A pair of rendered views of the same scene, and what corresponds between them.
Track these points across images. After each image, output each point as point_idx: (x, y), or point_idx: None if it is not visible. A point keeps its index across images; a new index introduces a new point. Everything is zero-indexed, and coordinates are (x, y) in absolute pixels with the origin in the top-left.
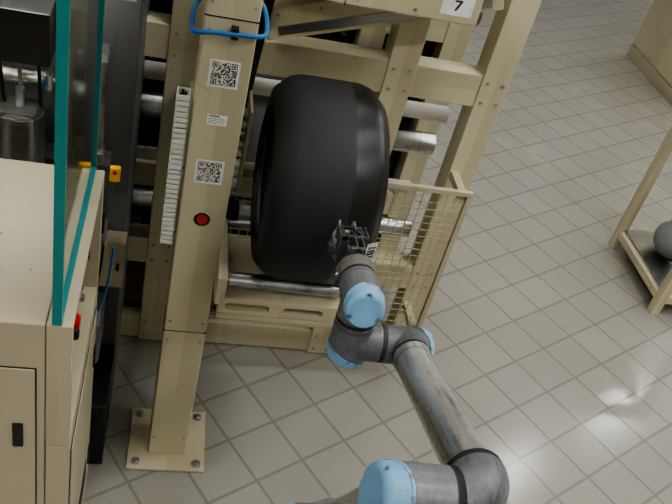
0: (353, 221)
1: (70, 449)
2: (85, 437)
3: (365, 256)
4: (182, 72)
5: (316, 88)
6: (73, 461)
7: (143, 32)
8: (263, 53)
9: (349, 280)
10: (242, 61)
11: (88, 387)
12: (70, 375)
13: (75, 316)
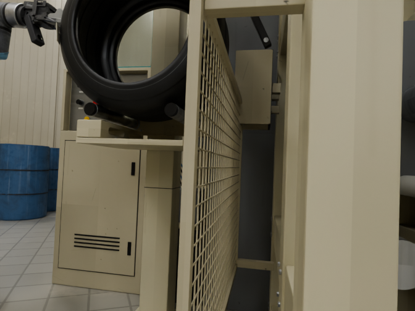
0: (62, 9)
1: (65, 139)
2: (112, 206)
3: (21, 3)
4: (277, 65)
5: None
6: (69, 155)
7: (244, 37)
8: (283, 18)
9: None
10: None
11: (115, 170)
12: (62, 91)
13: None
